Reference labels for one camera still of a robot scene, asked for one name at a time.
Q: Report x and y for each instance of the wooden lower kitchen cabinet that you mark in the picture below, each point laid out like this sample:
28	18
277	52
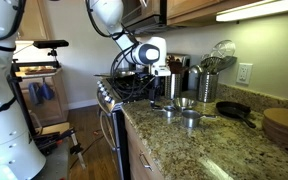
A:
134	153

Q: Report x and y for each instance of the under-cabinet light strip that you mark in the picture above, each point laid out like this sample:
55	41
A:
260	9

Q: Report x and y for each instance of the wooden fork spatula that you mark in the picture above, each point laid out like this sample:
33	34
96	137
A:
173	63

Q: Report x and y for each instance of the wooden upper kitchen cabinet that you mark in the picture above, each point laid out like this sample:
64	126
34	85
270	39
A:
190	8
34	20

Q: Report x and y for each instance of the light wooden side cabinet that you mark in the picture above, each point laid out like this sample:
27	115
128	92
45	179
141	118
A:
54	110

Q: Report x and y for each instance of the wooden kitchen cabinet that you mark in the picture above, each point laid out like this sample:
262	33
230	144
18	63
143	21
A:
34	20
134	153
190	8

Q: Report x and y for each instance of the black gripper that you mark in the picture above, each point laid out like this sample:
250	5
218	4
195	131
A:
154	85

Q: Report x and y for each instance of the silver bar clamp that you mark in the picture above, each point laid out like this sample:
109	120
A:
76	148

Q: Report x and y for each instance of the wide shallow steel cup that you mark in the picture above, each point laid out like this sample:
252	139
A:
184	102

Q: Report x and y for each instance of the perforated steel utensil holder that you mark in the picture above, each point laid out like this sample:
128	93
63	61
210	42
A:
174	87
208	88

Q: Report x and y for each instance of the white wall outlet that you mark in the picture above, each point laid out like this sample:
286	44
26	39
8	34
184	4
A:
244	73

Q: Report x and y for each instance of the white perforated robot platform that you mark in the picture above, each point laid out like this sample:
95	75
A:
55	163

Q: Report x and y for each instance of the dark round wooden board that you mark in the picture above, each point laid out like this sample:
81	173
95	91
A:
277	137

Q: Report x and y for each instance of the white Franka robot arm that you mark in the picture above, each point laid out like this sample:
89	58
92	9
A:
4	140

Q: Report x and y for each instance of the flat plywood board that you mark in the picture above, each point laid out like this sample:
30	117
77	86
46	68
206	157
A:
54	128

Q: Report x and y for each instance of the steel microwave oven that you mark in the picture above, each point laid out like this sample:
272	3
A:
144	11

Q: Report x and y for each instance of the black orange bar clamp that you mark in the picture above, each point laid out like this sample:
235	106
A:
49	141

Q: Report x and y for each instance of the wooden spoon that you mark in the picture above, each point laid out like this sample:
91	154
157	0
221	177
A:
182	69

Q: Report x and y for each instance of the large steel measuring cup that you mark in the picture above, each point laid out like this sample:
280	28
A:
190	119

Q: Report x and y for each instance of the black spatula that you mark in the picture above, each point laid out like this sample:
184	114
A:
227	62

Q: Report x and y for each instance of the blue oven mitt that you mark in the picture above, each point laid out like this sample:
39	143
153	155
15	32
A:
47	91
34	93

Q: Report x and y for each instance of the steel ladle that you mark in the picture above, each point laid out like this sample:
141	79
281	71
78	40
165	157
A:
195	69

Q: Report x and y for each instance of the black cast iron skillet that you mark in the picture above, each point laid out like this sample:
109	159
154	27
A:
232	109

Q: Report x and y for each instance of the small steel measuring cup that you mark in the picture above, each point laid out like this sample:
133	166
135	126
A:
169	114
168	108

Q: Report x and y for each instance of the black stereo camera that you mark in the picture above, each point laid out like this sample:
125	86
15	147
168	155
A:
50	44

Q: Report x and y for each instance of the brown wooden tray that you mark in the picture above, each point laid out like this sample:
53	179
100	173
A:
39	70

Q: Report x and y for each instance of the stainless steel stove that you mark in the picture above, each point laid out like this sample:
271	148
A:
109	98

